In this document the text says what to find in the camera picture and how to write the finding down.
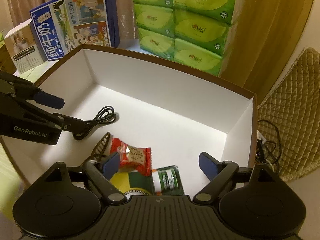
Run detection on leopard print hair clip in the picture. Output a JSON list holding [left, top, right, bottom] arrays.
[[86, 132, 111, 162]]

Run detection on red snack packet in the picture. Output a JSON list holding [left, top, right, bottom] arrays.
[[110, 138, 152, 176]]

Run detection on green blister card with bottle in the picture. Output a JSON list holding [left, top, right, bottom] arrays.
[[111, 165, 184, 198]]

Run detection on black cable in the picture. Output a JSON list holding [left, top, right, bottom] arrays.
[[72, 105, 118, 141]]

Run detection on small white product box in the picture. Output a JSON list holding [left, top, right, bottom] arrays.
[[4, 18, 46, 74]]

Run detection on checkered tablecloth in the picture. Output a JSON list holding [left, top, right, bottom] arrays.
[[0, 60, 61, 240]]

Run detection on brown cardboard box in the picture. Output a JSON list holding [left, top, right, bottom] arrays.
[[1, 46, 257, 196]]

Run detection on quilted chair cushion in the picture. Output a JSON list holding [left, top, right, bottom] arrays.
[[258, 47, 319, 182]]

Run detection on blue milk carton box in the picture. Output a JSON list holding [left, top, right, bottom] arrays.
[[30, 0, 120, 61]]

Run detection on green tissue pack bundle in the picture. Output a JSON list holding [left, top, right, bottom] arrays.
[[133, 0, 244, 76]]

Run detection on black cables on chair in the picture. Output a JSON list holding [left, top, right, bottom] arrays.
[[256, 119, 282, 173]]

